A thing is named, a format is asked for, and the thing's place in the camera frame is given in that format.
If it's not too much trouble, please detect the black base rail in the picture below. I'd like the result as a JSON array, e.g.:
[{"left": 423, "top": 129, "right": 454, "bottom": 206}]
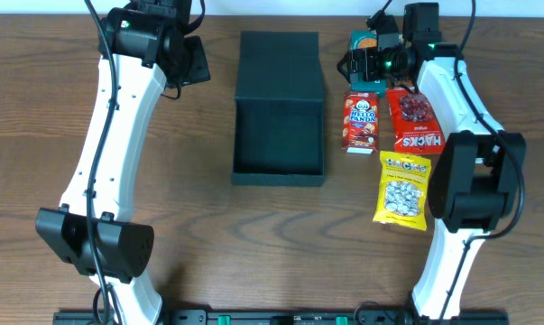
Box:
[{"left": 52, "top": 309, "right": 510, "bottom": 325}]

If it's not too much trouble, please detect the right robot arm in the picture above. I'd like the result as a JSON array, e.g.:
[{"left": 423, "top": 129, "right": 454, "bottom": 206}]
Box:
[{"left": 337, "top": 2, "right": 526, "bottom": 324}]

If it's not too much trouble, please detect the red Hello Panda box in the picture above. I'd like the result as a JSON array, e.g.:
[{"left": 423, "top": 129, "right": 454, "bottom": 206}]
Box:
[{"left": 342, "top": 91, "right": 379, "bottom": 154}]

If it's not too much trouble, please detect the red Hacks candy bag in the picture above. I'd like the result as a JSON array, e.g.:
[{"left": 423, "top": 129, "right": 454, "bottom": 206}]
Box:
[{"left": 386, "top": 88, "right": 445, "bottom": 155}]

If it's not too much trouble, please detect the teal Chunkies cookie box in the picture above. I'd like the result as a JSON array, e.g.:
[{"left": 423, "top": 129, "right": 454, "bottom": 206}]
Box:
[{"left": 349, "top": 31, "right": 387, "bottom": 98}]

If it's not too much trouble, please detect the yellow Hacks candy bag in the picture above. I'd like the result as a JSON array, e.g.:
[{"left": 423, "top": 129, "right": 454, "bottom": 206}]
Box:
[{"left": 373, "top": 151, "right": 431, "bottom": 231}]

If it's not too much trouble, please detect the dark green gift box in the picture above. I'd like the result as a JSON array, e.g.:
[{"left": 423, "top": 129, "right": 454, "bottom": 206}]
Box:
[{"left": 231, "top": 31, "right": 326, "bottom": 187}]

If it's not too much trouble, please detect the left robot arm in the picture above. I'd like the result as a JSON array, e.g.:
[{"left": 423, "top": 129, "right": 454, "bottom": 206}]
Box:
[{"left": 35, "top": 0, "right": 210, "bottom": 324}]

